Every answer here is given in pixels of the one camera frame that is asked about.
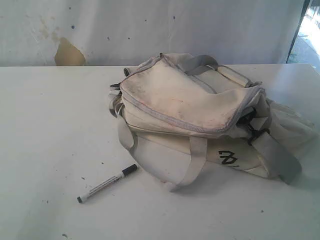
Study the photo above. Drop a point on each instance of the white fabric duffel bag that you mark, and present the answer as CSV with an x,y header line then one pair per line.
x,y
176,112

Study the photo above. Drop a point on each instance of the white black-capped marker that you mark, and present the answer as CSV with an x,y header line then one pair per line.
x,y
105,184

